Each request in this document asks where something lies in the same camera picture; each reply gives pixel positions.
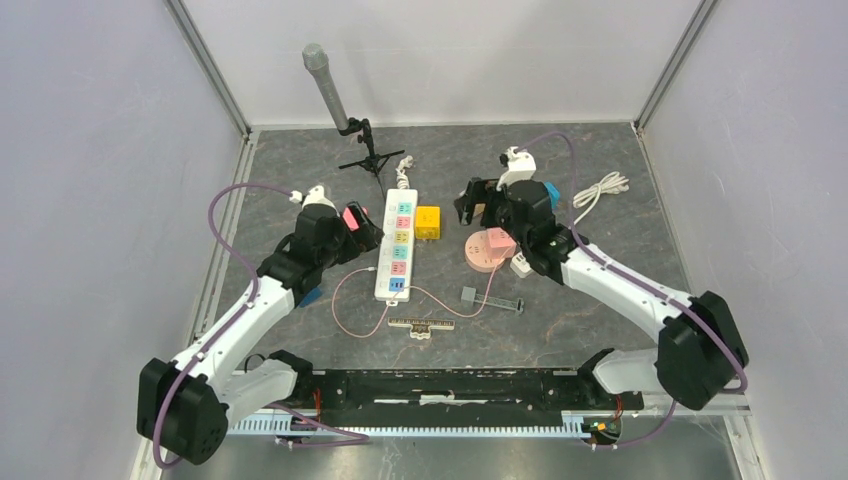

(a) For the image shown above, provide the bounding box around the light blue cube adapter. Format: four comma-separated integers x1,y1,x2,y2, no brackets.
543,182,561,209

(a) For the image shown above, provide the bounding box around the pink plug adapter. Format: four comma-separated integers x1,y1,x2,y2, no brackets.
342,207,361,232

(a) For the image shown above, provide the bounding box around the dark blue cube adapter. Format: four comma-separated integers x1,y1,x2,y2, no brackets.
298,287,323,308

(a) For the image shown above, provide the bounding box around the small white USB power strip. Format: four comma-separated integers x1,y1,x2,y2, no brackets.
510,253,533,279

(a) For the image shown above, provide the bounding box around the pink round socket tower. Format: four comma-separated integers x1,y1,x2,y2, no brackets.
464,231,511,273

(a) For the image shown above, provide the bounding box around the long white power strip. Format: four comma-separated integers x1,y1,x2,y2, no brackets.
374,188,418,306

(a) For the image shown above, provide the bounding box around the yellow cube adapter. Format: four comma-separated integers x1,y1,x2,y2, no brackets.
414,205,441,240

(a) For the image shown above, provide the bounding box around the pink cube adapter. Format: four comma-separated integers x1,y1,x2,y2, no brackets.
485,227,517,260

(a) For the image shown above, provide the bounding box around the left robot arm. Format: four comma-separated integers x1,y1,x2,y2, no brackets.
136,201,383,465

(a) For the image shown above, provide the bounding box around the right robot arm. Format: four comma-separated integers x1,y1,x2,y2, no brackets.
454,178,749,410

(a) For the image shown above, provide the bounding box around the black microphone tripod stand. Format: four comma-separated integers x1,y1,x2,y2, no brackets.
338,117,405,198

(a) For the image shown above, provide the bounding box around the grey clamp tool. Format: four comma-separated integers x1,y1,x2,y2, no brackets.
461,286,525,315

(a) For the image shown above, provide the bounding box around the grey microphone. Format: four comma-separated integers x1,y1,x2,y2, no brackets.
302,43,350,133

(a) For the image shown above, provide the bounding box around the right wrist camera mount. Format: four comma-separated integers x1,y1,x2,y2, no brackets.
496,146,536,191

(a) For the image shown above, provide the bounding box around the pink USB cable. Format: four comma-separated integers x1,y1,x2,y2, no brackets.
331,261,498,340

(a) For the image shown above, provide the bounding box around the white coiled power cord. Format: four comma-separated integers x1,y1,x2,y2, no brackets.
570,170,629,227

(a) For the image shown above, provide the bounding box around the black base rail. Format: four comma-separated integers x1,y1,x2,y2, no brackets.
282,368,644,428

